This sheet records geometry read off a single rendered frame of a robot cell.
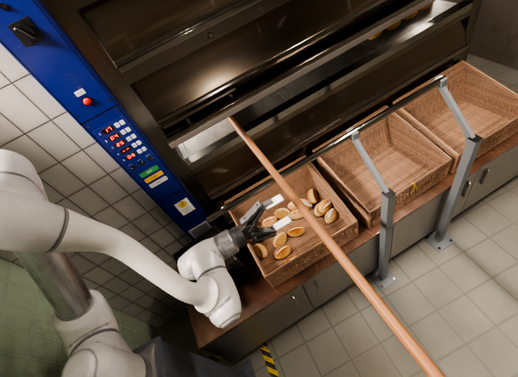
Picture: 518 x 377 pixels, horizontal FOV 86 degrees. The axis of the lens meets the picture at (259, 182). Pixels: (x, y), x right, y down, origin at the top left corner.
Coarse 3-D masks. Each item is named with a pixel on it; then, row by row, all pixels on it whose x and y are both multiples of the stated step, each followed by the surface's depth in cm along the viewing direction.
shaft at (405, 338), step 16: (240, 128) 138; (272, 176) 113; (288, 192) 104; (304, 208) 97; (320, 224) 92; (336, 256) 84; (352, 272) 79; (368, 288) 75; (384, 304) 72; (384, 320) 71; (400, 336) 67; (416, 352) 64; (432, 368) 61
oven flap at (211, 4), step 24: (120, 0) 91; (144, 0) 92; (168, 0) 94; (192, 0) 97; (216, 0) 99; (240, 0) 99; (96, 24) 91; (120, 24) 93; (144, 24) 95; (168, 24) 97; (192, 24) 97; (120, 48) 95; (144, 48) 95
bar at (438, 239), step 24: (408, 96) 122; (336, 144) 118; (360, 144) 121; (288, 168) 116; (384, 192) 121; (456, 192) 151; (216, 216) 112; (384, 216) 132; (384, 240) 147; (432, 240) 194; (384, 264) 169; (384, 288) 184
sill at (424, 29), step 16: (448, 16) 153; (416, 32) 151; (384, 48) 151; (400, 48) 151; (352, 64) 150; (368, 64) 148; (336, 80) 146; (304, 96) 144; (272, 112) 144; (288, 112) 144; (256, 128) 141; (224, 144) 139; (192, 160) 138
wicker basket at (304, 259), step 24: (312, 168) 160; (240, 192) 160; (264, 192) 165; (240, 216) 167; (264, 216) 172; (264, 240) 166; (288, 240) 161; (312, 240) 157; (336, 240) 144; (264, 264) 156; (288, 264) 138
